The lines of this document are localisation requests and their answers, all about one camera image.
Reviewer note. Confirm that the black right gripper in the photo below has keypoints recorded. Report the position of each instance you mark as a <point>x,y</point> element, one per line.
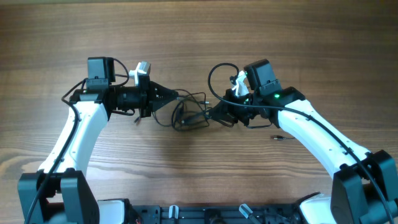
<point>226,116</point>

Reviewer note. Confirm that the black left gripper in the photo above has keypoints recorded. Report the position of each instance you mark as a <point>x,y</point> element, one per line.
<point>148,89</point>

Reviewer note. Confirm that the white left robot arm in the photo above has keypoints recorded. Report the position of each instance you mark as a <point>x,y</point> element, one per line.
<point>58,192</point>

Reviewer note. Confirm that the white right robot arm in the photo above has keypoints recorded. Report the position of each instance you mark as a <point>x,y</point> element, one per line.
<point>364,183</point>

